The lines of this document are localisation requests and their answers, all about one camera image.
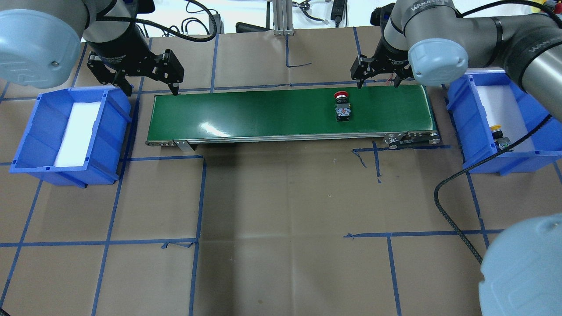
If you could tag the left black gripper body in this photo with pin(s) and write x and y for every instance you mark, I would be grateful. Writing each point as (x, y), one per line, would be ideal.
(117, 49)

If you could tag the aluminium frame post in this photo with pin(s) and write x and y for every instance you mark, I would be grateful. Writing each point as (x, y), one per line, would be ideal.
(282, 17)

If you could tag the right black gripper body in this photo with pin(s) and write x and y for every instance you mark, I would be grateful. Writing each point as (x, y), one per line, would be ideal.
(392, 58)

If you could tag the white foam pad source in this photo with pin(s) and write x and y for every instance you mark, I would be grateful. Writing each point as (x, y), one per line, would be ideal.
(77, 135)

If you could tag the blue destination bin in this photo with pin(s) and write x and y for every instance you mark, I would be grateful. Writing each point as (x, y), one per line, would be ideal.
(541, 149)

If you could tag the red mushroom push button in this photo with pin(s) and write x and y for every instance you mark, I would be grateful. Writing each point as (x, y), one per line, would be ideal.
(342, 106)

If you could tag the white foam pad destination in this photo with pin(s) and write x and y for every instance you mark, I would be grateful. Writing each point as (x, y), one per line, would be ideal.
(502, 109)

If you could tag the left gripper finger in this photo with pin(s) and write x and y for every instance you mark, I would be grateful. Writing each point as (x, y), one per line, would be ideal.
(174, 86)
(122, 83)

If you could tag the yellow mushroom push button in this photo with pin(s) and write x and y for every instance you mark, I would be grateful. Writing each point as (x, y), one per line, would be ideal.
(500, 141)

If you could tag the green conveyor belt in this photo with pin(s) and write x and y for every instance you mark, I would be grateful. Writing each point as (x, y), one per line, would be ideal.
(281, 115)

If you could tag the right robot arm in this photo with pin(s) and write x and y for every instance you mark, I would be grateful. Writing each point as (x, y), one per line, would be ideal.
(430, 41)

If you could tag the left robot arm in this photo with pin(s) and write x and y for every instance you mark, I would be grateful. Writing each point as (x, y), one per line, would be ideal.
(40, 42)

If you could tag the blue bin with buttons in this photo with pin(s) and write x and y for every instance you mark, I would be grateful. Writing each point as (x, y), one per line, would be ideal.
(43, 135)

